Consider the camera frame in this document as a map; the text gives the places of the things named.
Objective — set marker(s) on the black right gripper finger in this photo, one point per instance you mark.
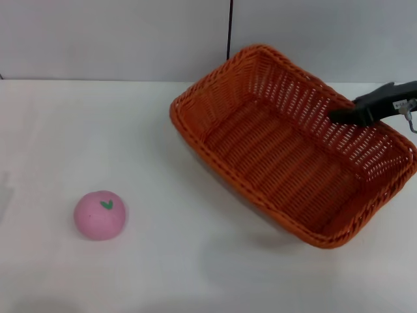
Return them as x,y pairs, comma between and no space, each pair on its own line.
384,91
355,115

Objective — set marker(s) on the orange woven plastic basket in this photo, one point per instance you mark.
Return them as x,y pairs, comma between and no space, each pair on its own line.
286,163

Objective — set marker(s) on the pink plush peach toy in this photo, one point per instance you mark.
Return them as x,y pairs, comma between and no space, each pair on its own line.
99,220

